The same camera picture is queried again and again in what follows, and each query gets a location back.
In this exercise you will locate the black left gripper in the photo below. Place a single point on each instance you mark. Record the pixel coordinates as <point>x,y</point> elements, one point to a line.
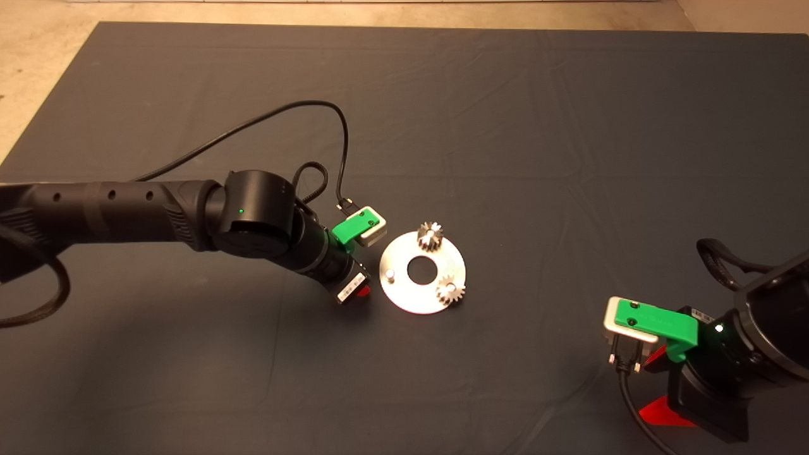
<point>341,275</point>

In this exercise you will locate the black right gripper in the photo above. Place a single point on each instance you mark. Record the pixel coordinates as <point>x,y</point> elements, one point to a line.
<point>714,392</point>

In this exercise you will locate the dark steel planetary gear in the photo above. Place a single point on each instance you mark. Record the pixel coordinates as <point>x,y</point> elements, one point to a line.
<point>450,292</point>
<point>430,237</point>

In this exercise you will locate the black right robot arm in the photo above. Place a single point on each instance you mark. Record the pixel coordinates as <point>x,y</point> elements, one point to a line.
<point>777,316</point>

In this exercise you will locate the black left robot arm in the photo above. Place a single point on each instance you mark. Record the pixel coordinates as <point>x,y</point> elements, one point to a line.
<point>126,212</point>

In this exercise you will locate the round metal carrier plate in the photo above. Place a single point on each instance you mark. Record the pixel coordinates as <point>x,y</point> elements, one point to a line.
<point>404,297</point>

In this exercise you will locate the dark grey table cloth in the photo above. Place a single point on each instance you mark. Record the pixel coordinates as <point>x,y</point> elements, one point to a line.
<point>505,95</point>

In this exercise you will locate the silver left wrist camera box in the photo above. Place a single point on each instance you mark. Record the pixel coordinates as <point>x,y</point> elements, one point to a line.
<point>375,232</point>

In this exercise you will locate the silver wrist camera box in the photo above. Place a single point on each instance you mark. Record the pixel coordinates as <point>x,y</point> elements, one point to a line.
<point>375,232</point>
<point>613,325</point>

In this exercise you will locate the green left camera mount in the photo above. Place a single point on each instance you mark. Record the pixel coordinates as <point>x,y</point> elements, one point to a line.
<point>351,229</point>

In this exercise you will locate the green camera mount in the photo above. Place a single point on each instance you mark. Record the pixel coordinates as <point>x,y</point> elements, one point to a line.
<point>663,322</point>
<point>351,229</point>

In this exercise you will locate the green right camera mount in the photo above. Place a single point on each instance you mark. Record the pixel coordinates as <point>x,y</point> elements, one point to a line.
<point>663,322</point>

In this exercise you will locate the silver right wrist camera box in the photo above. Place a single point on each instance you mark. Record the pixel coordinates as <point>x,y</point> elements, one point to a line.
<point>613,325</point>

